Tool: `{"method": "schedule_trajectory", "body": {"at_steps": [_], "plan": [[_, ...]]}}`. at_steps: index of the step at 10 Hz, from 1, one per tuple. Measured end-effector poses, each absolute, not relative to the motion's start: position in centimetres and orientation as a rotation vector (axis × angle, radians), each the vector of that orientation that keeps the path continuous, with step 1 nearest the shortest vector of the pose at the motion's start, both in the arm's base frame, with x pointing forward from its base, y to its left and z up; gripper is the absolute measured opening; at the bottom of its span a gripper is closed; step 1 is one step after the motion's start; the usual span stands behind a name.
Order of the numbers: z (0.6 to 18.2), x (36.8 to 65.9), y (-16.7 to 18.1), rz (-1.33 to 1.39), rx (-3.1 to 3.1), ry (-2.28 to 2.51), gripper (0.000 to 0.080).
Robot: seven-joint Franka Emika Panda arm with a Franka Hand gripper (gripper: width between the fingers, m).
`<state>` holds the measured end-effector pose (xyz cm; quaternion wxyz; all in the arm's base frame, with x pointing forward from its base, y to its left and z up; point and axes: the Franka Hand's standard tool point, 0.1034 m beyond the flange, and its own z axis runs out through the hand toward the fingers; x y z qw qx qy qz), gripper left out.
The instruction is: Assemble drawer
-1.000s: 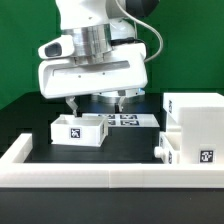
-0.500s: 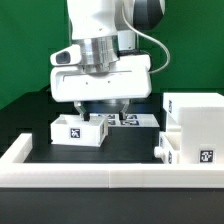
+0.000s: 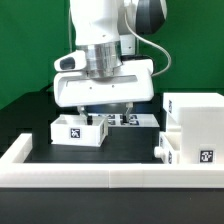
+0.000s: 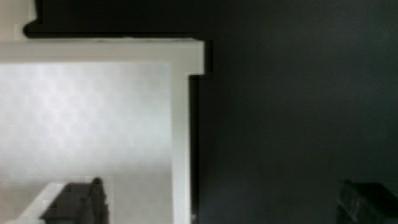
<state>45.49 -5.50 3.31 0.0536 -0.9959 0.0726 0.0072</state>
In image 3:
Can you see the white U-shaped fence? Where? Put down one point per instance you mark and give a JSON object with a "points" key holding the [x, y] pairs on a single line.
{"points": [[15, 172]]}

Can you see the white drawer box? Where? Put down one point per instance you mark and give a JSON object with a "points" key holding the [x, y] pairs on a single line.
{"points": [[74, 130], [168, 149]]}

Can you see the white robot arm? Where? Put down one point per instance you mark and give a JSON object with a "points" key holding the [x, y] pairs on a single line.
{"points": [[104, 68]]}

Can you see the white marker sheet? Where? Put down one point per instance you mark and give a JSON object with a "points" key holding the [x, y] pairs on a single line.
{"points": [[135, 120]]}

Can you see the white front drawer box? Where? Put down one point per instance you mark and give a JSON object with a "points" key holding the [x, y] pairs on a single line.
{"points": [[168, 149]]}

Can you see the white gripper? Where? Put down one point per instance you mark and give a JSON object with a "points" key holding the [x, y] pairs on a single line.
{"points": [[130, 83]]}

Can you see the white drawer cabinet frame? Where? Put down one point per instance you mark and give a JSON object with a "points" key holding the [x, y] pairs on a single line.
{"points": [[195, 126]]}

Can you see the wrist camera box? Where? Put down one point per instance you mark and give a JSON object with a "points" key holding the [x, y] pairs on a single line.
{"points": [[72, 62]]}

